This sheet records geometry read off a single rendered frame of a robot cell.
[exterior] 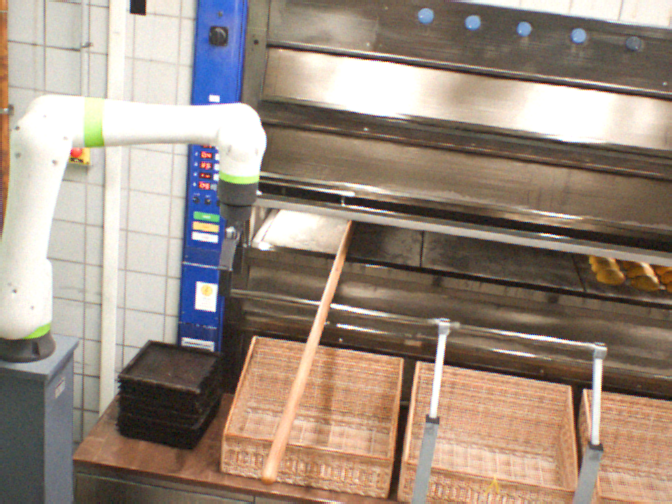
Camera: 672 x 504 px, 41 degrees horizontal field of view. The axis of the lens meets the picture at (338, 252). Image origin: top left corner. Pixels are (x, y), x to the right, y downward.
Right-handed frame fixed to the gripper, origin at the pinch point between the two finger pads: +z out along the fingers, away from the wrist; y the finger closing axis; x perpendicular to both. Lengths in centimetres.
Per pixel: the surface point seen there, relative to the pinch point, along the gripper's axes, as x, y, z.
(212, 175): -25, -94, 5
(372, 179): 29, -95, -1
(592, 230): 104, -93, 6
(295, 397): 19.3, 6.0, 25.9
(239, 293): -7, -59, 31
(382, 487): 47, -45, 85
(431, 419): 57, -35, 52
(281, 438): 18.6, 24.7, 25.6
